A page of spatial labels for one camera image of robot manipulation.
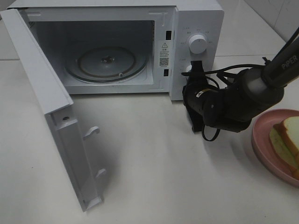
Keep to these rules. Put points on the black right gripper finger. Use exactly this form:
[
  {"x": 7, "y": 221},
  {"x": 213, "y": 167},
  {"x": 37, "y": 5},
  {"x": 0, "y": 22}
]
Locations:
[
  {"x": 197, "y": 124},
  {"x": 197, "y": 67}
]

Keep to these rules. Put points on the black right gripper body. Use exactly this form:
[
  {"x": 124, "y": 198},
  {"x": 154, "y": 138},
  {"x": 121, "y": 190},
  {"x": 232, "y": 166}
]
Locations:
[{"x": 192, "y": 94}]

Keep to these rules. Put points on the pink round plate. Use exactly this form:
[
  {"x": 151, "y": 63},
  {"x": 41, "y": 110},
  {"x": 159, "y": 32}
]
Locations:
[{"x": 262, "y": 145}]

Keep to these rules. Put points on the sandwich with lettuce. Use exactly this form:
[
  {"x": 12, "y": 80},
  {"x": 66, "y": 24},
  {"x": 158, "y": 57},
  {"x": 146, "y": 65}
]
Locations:
[{"x": 284, "y": 137}]

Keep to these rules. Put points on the white microwave door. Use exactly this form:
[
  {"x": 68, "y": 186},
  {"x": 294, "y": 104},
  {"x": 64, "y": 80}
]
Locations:
[{"x": 56, "y": 105}]

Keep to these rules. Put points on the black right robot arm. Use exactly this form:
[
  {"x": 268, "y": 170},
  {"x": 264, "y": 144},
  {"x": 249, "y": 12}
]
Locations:
[{"x": 229, "y": 98}]

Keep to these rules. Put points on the white lower microwave knob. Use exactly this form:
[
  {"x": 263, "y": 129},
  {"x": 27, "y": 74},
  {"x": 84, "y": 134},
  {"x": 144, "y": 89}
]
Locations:
[{"x": 188, "y": 69}]

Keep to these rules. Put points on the white microwave knob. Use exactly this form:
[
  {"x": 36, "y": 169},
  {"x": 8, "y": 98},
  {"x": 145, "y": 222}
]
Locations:
[
  {"x": 197, "y": 44},
  {"x": 188, "y": 69}
]

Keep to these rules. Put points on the white upper microwave knob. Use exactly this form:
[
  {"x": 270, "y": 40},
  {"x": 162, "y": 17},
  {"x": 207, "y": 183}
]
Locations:
[{"x": 197, "y": 44}]

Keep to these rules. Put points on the glass microwave turntable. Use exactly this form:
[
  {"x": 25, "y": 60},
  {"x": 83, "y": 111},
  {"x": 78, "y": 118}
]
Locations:
[{"x": 105, "y": 64}]

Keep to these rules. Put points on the white microwave oven body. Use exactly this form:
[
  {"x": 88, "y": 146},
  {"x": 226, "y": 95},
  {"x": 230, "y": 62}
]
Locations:
[{"x": 160, "y": 32}]

